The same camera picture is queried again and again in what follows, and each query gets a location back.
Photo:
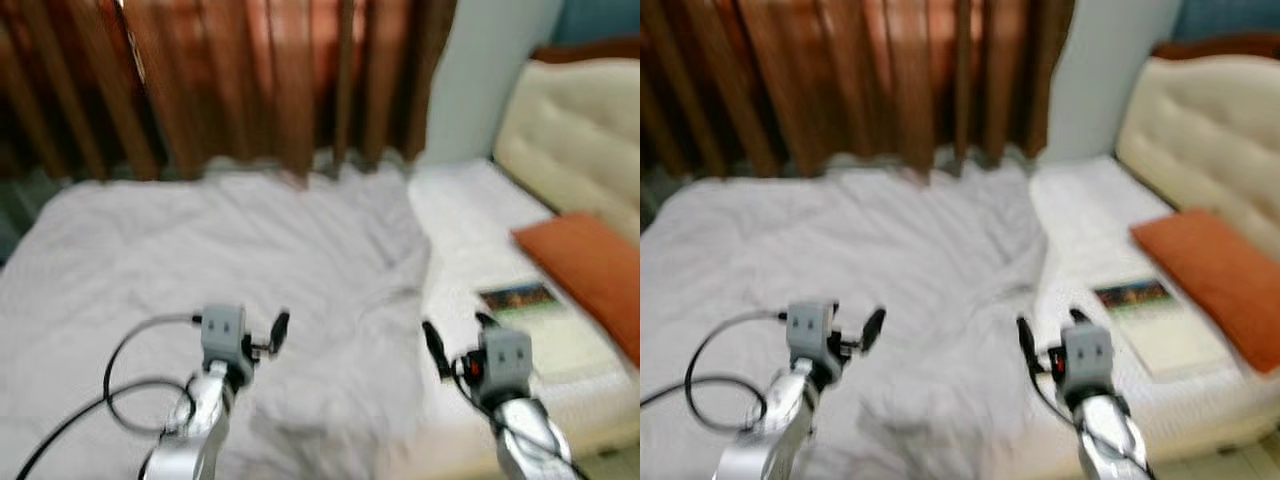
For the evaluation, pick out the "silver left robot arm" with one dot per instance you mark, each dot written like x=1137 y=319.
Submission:
x=195 y=430
x=770 y=430

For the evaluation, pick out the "orange pillow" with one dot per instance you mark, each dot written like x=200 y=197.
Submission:
x=1215 y=280
x=590 y=280

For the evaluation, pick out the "brown curtain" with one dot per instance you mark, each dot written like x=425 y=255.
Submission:
x=230 y=70
x=850 y=70

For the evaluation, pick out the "white mattress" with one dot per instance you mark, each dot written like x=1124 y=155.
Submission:
x=460 y=240
x=1075 y=230

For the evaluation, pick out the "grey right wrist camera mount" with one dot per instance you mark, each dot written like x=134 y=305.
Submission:
x=507 y=360
x=1086 y=358

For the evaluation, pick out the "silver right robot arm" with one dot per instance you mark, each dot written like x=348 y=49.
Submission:
x=1110 y=445
x=530 y=445

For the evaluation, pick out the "cream tufted headboard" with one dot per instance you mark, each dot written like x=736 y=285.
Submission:
x=580 y=130
x=1200 y=130

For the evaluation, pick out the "light grey blanket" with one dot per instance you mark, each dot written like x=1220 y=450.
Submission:
x=830 y=250
x=200 y=250

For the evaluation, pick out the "thin book with photo cover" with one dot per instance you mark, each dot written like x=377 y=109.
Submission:
x=1170 y=335
x=555 y=335

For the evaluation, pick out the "brown wooden headboard frame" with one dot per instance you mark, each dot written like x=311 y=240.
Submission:
x=590 y=50
x=1215 y=46

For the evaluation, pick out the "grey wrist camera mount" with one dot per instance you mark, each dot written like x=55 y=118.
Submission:
x=1086 y=358
x=810 y=330
x=507 y=360
x=222 y=332

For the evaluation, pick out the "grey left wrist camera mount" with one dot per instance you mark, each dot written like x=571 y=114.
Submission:
x=810 y=330
x=222 y=332

